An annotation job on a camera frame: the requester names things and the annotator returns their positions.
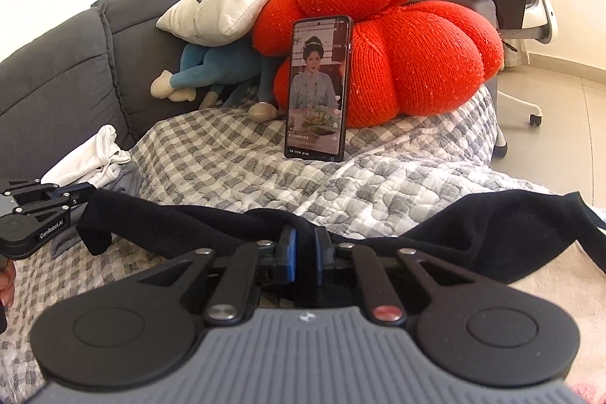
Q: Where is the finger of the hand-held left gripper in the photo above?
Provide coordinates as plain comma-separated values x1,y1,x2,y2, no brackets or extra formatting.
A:
13,184,95,218
0,178,60,199

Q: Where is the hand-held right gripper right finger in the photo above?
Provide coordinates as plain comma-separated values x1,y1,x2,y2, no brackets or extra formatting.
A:
315,226,475,325

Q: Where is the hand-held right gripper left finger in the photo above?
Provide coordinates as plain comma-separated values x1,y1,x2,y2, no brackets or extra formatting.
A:
138,228,297,324

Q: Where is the cream shirt with black sleeves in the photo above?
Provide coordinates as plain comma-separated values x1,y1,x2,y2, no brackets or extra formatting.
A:
78,189,606,404

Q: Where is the person's left hand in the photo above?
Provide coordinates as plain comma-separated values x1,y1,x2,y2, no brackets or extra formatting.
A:
0,264,17,307

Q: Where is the white cloth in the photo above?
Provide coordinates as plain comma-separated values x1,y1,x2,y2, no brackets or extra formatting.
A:
40,125,131,189

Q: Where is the grey cloth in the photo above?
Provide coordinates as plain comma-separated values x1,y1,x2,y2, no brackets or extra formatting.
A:
99,162,143,197

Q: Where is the grey checked quilt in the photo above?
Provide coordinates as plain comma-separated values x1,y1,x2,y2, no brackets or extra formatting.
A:
0,94,503,404

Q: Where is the grey sofa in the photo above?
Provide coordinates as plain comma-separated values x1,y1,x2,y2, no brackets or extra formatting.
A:
0,0,509,168

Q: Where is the black smartphone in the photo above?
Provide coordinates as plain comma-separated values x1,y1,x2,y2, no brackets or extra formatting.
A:
284,15,354,161

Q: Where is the blue plush toy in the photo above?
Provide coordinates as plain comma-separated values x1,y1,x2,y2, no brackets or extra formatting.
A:
150,39,280,122

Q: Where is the red pumpkin cushion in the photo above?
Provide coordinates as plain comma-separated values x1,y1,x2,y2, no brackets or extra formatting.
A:
252,0,504,130

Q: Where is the white mesh office chair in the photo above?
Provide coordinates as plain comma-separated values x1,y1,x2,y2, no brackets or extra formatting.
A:
426,0,559,125

